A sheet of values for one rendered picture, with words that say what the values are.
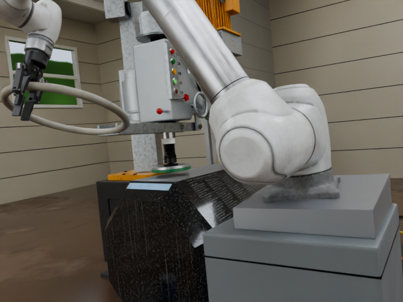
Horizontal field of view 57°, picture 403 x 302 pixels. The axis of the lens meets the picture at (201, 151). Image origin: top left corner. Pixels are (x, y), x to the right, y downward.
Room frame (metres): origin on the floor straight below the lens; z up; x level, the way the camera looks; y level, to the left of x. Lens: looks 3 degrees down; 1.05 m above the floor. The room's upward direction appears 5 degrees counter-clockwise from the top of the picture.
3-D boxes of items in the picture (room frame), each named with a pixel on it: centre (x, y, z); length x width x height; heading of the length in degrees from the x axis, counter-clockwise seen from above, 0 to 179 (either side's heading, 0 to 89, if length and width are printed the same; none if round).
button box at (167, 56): (1.93, 0.12, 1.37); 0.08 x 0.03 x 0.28; 149
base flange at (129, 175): (2.89, 0.42, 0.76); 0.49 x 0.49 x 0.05; 53
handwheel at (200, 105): (2.09, 0.01, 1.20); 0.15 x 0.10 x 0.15; 149
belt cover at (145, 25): (2.34, -0.01, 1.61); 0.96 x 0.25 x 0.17; 149
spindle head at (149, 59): (2.11, 0.13, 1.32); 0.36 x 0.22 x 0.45; 149
